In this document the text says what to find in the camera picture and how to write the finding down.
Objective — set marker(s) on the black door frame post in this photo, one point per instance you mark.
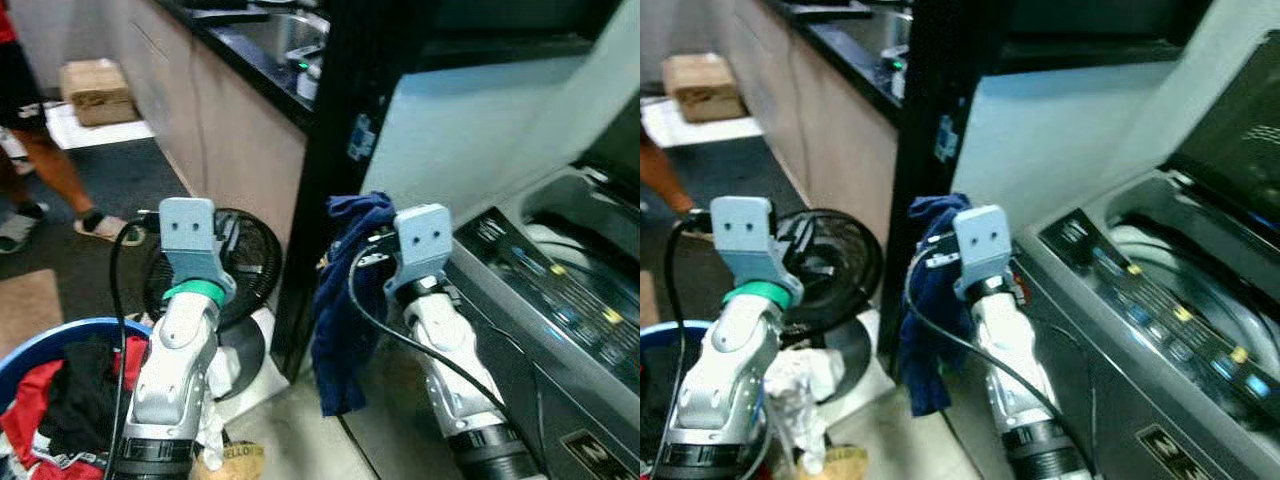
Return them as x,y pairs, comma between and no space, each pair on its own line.
335,100
940,100

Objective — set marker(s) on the black garment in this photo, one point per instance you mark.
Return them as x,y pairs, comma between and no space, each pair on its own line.
662,400
80,400

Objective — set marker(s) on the red garment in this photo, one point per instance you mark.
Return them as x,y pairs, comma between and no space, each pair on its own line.
25,410

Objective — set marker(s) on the blue laundry basket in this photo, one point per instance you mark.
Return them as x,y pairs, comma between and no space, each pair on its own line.
662,332
40,345

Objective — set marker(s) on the black floor fan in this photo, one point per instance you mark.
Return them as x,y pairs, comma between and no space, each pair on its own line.
255,265
850,260

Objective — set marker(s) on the yellow printed container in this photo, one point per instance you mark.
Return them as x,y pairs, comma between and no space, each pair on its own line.
838,462
235,462

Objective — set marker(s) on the washer drum with grey rim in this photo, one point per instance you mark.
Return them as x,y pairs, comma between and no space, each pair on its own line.
1190,270
590,250

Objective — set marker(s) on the beige cabinet with black countertop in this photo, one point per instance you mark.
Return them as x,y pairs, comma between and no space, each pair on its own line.
230,140
830,140

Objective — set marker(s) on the stainless steel sink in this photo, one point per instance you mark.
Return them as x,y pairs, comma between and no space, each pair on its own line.
885,30
280,35

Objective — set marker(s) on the brown cardboard box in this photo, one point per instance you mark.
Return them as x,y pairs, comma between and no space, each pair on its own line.
98,92
705,88

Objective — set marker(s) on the navy blue garment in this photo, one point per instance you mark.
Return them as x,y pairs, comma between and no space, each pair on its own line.
925,330
345,310

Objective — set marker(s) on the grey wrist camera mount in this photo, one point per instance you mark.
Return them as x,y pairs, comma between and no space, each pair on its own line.
420,245
982,245
190,240
745,240

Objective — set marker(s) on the white crumpled cloth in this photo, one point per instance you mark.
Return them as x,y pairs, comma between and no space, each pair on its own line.
805,390
215,390

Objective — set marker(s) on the white floor mat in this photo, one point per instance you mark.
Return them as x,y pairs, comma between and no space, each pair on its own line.
670,128
70,130

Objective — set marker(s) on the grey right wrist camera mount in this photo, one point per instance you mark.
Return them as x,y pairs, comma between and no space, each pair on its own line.
420,245
982,245

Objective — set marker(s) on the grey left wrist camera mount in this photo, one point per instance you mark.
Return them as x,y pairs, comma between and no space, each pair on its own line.
745,240
190,240

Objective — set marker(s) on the black washer control panel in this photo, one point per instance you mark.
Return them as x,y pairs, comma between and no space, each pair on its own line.
1160,310
560,300

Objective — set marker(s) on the person's legs with sandals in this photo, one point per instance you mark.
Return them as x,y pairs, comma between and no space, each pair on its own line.
55,160
662,175

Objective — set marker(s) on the grey top-load washing machine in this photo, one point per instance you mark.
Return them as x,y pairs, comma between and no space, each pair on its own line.
560,400
1130,400

